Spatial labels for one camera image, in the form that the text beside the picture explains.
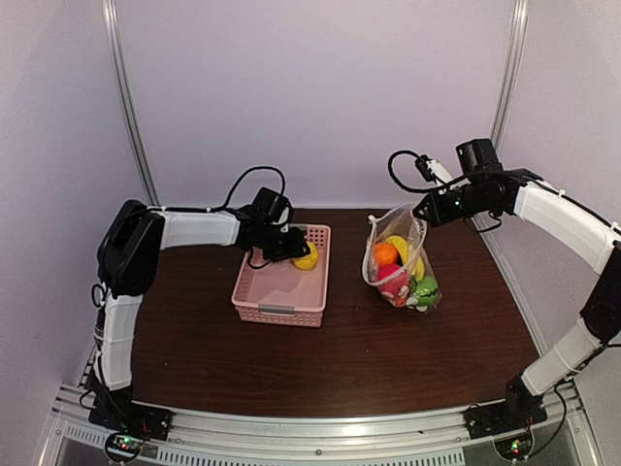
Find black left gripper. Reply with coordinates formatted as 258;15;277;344
257;223;309;262

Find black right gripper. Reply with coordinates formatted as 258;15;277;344
414;179;497;227

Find yellow toy bananas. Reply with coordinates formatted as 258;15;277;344
385;235;425;283

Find clear dotted zip bag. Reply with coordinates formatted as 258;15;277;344
362;202;441;314

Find orange toy fruit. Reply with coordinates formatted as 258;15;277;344
373;242;400;267

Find green striped toy watermelon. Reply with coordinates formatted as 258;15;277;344
413;275;440;312

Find red toy apple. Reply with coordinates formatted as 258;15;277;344
377;264;409;296

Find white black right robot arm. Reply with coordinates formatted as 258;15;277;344
413;139;620;429

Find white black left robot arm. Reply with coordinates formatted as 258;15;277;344
91;187;311;431

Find pink plastic basket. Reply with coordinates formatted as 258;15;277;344
231;224;332;327

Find right circuit board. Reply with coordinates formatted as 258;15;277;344
494;433;534;462

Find circuit board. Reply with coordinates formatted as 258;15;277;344
494;433;534;462
104;432;145;462

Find left circuit board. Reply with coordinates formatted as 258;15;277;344
104;432;145;462

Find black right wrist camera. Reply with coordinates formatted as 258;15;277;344
414;154;453;185

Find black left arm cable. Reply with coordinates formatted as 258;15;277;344
225;166;287;210

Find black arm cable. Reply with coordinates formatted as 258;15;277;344
225;166;287;210
386;149;460;193

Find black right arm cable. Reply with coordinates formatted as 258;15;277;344
386;149;460;193

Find right aluminium frame post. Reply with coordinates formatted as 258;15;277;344
491;0;530;150

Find aluminium frame post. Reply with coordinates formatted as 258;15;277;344
102;0;160;205
491;0;530;150

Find aluminium front rail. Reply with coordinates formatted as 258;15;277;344
34;384;604;465

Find left aluminium frame post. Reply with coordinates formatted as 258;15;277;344
102;0;160;205

